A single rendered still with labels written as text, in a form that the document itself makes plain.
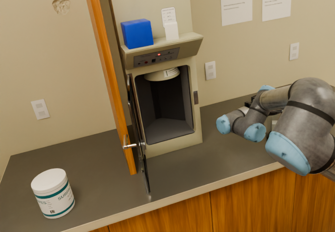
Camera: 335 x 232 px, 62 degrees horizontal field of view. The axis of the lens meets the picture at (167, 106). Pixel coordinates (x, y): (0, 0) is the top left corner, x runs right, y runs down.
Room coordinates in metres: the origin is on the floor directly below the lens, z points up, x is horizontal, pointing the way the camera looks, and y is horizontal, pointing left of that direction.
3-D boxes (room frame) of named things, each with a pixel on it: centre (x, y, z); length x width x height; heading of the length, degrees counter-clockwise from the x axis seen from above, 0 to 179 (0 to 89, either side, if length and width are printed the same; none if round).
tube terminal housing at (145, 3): (1.32, 0.03, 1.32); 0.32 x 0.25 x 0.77; 104
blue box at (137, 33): (1.12, 0.08, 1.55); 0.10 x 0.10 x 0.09; 14
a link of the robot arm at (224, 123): (1.02, -0.25, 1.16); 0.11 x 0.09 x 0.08; 119
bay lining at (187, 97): (1.31, 0.03, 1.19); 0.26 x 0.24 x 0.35; 104
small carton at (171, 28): (1.15, -0.06, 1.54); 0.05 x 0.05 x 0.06; 87
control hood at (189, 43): (1.14, -0.01, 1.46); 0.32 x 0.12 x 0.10; 104
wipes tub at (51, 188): (0.91, 0.50, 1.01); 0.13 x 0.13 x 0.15
